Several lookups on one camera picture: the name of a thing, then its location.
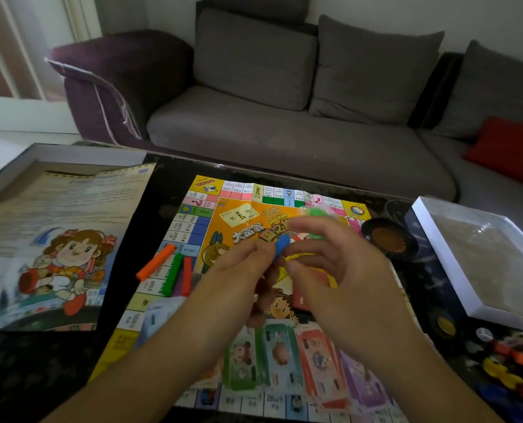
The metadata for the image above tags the white cardboard box tray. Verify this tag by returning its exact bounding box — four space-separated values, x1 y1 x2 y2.
410 195 523 336

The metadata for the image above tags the grey sofa back cushion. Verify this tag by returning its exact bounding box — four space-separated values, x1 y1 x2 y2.
193 8 319 112
432 39 523 142
308 15 445 126

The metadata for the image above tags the teal play money stack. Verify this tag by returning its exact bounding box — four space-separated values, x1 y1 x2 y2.
261 323 307 393

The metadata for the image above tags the purple play money stack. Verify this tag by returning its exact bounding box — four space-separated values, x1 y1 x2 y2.
340 351 395 411

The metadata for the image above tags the colourful paper game board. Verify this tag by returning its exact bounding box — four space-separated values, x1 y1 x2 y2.
87 174 411 423

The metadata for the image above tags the grey sofa headrest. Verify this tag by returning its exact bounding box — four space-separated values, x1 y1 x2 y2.
200 0 311 23

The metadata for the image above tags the red cushion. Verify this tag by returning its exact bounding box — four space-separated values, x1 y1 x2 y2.
463 117 523 191

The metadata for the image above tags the person's right hand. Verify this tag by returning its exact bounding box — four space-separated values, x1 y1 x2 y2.
283 215 416 362

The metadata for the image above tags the white window frame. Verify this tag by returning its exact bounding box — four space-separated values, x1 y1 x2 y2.
0 0 103 135

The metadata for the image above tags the green plastic stick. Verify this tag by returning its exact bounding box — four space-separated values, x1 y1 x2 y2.
162 253 184 298

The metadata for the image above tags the orange plastic stick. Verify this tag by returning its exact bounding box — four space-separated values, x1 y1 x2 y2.
492 341 523 367
181 256 194 298
136 243 177 282

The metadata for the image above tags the cartoon printed instruction sheet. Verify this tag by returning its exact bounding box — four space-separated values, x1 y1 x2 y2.
0 163 156 333

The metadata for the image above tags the person's left forearm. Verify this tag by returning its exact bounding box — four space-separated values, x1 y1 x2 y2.
41 277 227 423

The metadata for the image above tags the light blue play money stack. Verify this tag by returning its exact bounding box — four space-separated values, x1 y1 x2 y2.
141 297 187 345

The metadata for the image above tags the purple and grey sofa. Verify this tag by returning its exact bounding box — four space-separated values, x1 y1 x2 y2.
45 0 523 248

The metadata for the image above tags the black roulette spinner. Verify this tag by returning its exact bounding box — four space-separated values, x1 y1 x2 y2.
360 217 419 263

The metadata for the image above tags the red play money stack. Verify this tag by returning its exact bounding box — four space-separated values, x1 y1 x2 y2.
294 325 351 411

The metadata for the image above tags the green play money stack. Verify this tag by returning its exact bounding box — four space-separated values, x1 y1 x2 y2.
223 329 267 393

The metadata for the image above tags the black disc with yellow centre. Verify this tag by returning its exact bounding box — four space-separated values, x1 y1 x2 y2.
434 312 459 340

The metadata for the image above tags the yellow game piece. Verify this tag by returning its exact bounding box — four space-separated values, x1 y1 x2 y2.
482 357 523 389

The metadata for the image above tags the person's left hand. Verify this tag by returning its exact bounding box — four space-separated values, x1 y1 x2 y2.
194 237 285 329

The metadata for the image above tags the person's right forearm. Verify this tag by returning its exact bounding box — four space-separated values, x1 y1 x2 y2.
345 323 504 423

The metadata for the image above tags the blue game piece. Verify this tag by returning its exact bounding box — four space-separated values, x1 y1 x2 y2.
274 233 292 260
477 383 523 415

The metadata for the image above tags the grey cardboard game box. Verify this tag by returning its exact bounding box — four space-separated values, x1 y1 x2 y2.
0 142 148 212

